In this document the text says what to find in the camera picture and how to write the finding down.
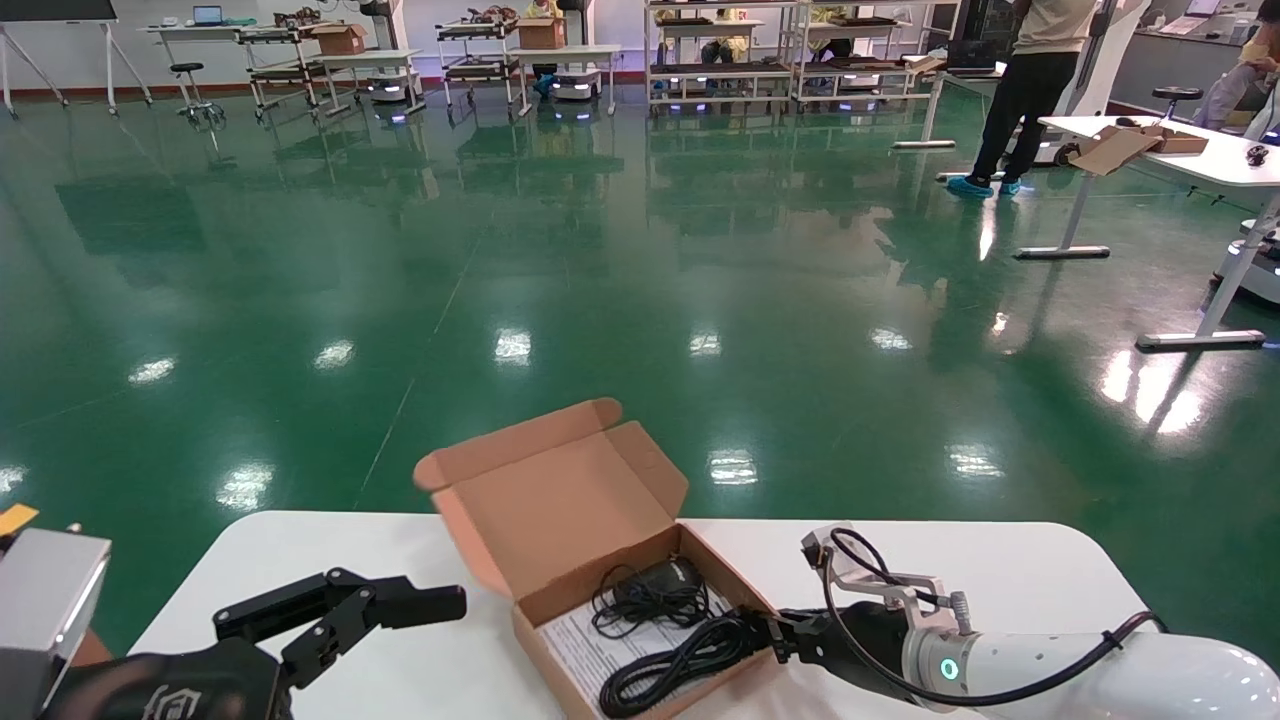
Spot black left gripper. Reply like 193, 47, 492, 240
40, 568, 468, 720

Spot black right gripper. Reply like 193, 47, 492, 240
738, 600, 937, 713

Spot cardboard storage box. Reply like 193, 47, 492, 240
413, 397, 783, 720

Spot brown cardboard box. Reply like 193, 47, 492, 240
309, 23, 370, 57
516, 16, 569, 52

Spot white paper manual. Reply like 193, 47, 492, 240
540, 585, 742, 713

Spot white table with metal legs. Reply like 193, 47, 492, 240
509, 44, 624, 117
315, 49, 428, 117
1013, 114, 1280, 353
892, 55, 1007, 184

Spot metal trolley cart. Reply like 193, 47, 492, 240
238, 24, 337, 122
436, 14, 522, 117

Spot black round stool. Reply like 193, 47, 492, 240
167, 62, 227, 127
1150, 85, 1205, 122

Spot seated person in yellow coat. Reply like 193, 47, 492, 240
1195, 8, 1280, 141
698, 8, 763, 67

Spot person in black trousers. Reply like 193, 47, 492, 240
945, 0, 1102, 199

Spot long white desk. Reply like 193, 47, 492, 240
140, 20, 306, 61

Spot grey counter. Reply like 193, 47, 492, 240
1108, 26, 1253, 113

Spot dark screen on stand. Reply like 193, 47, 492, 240
0, 0, 157, 117

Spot coiled black power cable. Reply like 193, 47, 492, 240
598, 612, 777, 720

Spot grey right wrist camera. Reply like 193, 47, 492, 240
800, 525, 974, 634

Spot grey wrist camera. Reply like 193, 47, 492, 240
0, 528, 113, 720
800, 525, 974, 634

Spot black wired computer mouse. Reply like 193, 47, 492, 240
590, 555, 714, 642

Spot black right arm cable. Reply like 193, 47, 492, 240
822, 527, 1167, 707

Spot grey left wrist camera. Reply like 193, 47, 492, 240
0, 528, 113, 720

